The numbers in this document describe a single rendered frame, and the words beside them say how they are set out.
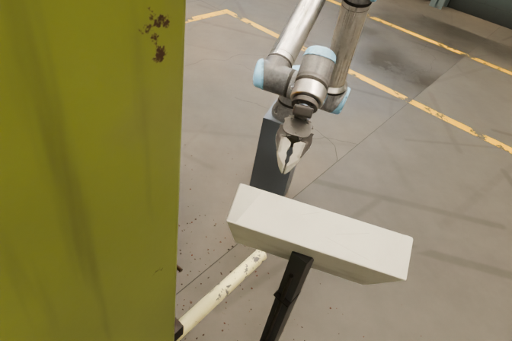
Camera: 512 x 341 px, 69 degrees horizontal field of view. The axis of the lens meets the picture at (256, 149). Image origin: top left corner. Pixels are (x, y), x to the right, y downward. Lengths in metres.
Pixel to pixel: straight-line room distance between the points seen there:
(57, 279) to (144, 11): 0.32
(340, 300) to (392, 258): 1.36
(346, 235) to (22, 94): 0.57
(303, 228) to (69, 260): 0.40
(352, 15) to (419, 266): 1.48
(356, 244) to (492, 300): 1.87
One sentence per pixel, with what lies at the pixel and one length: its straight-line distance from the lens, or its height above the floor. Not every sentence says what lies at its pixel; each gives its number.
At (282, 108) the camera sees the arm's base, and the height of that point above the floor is 0.67.
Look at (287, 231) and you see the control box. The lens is 0.71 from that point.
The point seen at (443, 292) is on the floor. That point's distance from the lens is 2.40.
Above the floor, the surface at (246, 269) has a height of 0.64.
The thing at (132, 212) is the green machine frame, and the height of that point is 1.32.
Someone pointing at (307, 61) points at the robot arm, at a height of 1.28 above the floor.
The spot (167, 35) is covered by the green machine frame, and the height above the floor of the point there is 1.55.
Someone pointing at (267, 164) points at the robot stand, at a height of 0.30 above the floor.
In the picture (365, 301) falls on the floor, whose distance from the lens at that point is 2.14.
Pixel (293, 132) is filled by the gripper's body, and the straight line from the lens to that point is 0.93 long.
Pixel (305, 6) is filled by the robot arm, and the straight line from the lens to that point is 1.37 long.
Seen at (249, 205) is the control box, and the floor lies 1.18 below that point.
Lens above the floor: 1.71
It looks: 39 degrees down
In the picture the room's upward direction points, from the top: 11 degrees clockwise
